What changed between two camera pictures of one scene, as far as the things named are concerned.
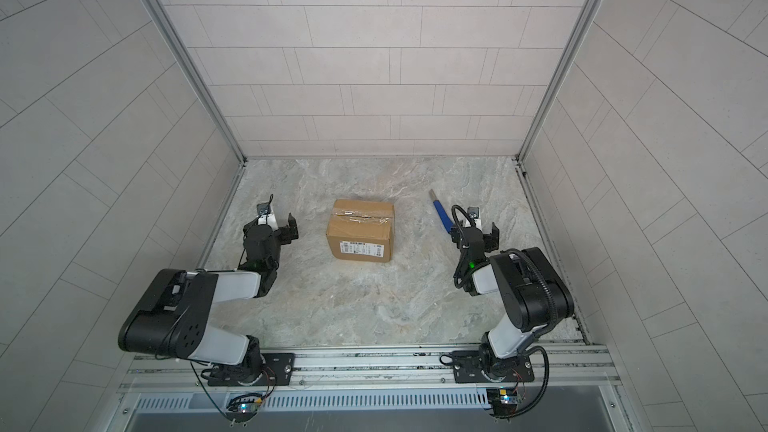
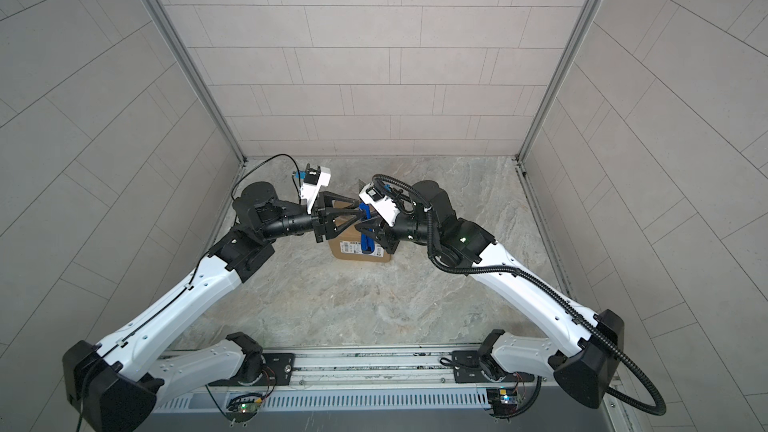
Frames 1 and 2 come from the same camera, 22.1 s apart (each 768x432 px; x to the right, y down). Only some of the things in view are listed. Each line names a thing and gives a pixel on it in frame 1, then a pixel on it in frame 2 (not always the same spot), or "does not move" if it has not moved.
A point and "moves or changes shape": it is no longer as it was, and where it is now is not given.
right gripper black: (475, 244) to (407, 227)
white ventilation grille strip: (319, 402) does not move
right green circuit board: (504, 401) does not move
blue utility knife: (445, 219) moves or changes shape
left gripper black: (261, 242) to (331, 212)
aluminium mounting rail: (384, 368) does not move
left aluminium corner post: (182, 54) does not move
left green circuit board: (246, 405) does not move
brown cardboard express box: (362, 230) does not move
